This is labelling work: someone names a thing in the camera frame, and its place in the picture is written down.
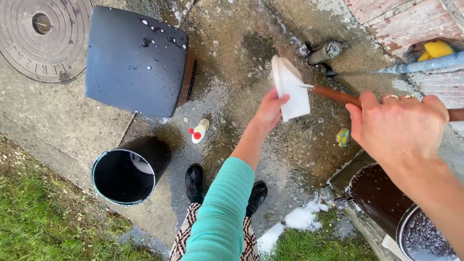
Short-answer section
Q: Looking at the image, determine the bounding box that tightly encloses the person's left hand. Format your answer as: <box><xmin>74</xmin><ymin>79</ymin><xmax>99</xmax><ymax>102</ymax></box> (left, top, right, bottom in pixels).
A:
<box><xmin>252</xmin><ymin>89</ymin><xmax>290</xmax><ymax>138</ymax></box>

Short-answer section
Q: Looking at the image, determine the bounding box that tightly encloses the person's right hand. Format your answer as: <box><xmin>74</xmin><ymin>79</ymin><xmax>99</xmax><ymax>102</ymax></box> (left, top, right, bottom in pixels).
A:
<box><xmin>345</xmin><ymin>91</ymin><xmax>450</xmax><ymax>165</ymax></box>

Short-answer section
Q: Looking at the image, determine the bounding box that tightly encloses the white plastic panel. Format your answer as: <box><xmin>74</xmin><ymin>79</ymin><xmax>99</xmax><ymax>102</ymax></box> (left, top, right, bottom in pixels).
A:
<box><xmin>269</xmin><ymin>54</ymin><xmax>312</xmax><ymax>123</ymax></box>

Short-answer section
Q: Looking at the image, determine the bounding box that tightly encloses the brown garden hose with nozzle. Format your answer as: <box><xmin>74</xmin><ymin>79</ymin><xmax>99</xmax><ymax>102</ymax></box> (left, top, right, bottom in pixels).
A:
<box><xmin>299</xmin><ymin>83</ymin><xmax>464</xmax><ymax>122</ymax></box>

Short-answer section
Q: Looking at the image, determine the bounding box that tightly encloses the small yellow green sponge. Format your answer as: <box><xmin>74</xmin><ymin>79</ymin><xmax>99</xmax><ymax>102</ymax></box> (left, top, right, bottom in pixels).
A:
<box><xmin>336</xmin><ymin>128</ymin><xmax>351</xmax><ymax>148</ymax></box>

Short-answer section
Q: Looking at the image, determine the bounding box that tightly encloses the white soap bottle red cap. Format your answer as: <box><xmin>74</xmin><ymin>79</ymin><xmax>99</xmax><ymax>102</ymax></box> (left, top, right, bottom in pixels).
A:
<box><xmin>188</xmin><ymin>118</ymin><xmax>210</xmax><ymax>144</ymax></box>

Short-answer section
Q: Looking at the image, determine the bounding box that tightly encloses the brown round pedal bin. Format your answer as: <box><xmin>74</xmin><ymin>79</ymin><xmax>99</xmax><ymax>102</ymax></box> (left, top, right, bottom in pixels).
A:
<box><xmin>334</xmin><ymin>163</ymin><xmax>462</xmax><ymax>261</ymax></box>

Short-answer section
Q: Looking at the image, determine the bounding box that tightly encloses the black boot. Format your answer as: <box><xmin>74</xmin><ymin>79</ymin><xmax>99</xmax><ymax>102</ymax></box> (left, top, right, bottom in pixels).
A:
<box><xmin>246</xmin><ymin>180</ymin><xmax>268</xmax><ymax>218</ymax></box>
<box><xmin>185</xmin><ymin>163</ymin><xmax>205</xmax><ymax>204</ymax></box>

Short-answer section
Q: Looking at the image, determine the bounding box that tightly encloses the grey pipe stub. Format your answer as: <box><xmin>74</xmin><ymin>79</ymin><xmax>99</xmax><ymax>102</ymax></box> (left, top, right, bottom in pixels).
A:
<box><xmin>307</xmin><ymin>41</ymin><xmax>343</xmax><ymax>66</ymax></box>

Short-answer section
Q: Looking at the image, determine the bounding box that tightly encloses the large yellow sponge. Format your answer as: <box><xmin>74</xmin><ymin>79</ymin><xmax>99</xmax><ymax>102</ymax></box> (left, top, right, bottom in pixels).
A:
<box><xmin>417</xmin><ymin>40</ymin><xmax>456</xmax><ymax>62</ymax></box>

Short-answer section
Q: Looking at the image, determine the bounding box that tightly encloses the white soap foam patch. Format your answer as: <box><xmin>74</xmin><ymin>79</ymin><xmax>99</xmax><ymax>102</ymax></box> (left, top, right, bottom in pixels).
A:
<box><xmin>257</xmin><ymin>222</ymin><xmax>286</xmax><ymax>255</ymax></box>
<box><xmin>284</xmin><ymin>200</ymin><xmax>330</xmax><ymax>231</ymax></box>

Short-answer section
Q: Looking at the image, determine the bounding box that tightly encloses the teal knit sweater sleeve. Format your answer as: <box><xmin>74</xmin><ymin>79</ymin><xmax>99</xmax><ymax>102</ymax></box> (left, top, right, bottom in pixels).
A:
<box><xmin>180</xmin><ymin>157</ymin><xmax>256</xmax><ymax>261</ymax></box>

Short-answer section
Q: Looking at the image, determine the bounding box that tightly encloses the white plastic piece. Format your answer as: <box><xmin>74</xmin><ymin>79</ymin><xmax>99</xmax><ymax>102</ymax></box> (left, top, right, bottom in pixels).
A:
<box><xmin>381</xmin><ymin>234</ymin><xmax>413</xmax><ymax>261</ymax></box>

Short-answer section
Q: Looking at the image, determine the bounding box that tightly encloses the black round bucket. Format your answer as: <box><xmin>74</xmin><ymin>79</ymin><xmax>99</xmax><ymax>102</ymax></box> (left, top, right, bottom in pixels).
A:
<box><xmin>91</xmin><ymin>136</ymin><xmax>172</xmax><ymax>206</ymax></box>

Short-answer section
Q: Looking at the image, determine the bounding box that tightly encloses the dark grey square bin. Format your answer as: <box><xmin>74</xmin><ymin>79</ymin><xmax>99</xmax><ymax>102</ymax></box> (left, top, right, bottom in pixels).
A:
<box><xmin>84</xmin><ymin>5</ymin><xmax>198</xmax><ymax>118</ymax></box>

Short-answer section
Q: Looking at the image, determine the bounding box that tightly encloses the round metal manhole cover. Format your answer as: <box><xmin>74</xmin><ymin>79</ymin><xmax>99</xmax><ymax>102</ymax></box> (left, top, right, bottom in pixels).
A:
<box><xmin>0</xmin><ymin>0</ymin><xmax>94</xmax><ymax>84</ymax></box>

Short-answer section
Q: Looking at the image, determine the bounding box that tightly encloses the blue-grey ribbed hose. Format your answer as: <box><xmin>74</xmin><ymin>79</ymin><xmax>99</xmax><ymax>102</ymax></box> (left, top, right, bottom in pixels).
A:
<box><xmin>375</xmin><ymin>51</ymin><xmax>464</xmax><ymax>74</ymax></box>

